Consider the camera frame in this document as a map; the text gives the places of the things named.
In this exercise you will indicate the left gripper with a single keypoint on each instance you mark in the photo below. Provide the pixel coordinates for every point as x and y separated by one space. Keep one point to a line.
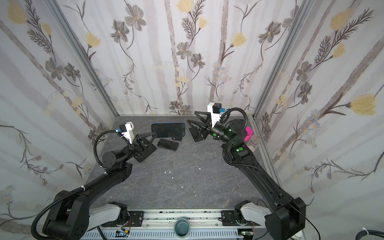
136 149

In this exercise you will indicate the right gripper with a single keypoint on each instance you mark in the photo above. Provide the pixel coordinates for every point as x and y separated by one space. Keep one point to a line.
207 129

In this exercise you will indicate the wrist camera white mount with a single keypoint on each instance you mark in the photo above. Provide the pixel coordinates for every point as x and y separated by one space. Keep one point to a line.
216 110
126 131

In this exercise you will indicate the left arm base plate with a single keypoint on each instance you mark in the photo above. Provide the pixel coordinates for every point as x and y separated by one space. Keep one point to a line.
134 219

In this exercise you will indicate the clear jar with cork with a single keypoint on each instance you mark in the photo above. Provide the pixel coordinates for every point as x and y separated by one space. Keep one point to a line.
254 142

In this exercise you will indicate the pink plastic goblet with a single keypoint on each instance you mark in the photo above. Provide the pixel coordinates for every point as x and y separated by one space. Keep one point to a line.
249 132

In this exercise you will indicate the blue-edged phone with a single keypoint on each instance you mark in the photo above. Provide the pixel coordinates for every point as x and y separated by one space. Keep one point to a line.
169 130

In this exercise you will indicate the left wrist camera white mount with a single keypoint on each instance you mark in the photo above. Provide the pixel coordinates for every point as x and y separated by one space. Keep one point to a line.
126 131

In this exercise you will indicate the teal round cup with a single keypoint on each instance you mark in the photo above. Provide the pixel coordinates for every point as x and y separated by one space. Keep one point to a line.
182 228

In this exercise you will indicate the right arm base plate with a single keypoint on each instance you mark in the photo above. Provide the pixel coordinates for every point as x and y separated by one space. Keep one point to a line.
233 218

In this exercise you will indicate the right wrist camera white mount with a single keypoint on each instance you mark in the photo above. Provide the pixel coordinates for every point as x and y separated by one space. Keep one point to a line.
216 110

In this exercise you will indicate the light blue case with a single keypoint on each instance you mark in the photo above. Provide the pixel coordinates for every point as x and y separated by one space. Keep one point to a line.
197 138

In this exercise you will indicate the purple-edged phone centre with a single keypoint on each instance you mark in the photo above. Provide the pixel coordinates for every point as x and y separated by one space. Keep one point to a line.
167 144

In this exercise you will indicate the black phone case left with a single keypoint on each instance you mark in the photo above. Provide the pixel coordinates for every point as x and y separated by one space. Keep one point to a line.
145 153

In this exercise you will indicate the white slotted cable duct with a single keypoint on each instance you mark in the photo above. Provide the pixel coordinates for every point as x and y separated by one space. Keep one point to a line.
168 234

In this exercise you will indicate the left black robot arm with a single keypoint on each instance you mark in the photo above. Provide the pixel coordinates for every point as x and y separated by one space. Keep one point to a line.
69 216

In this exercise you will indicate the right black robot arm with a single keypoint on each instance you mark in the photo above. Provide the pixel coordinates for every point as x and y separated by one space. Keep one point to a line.
287 215

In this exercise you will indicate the aluminium front rail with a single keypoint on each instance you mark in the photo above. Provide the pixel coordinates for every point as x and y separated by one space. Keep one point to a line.
198 218

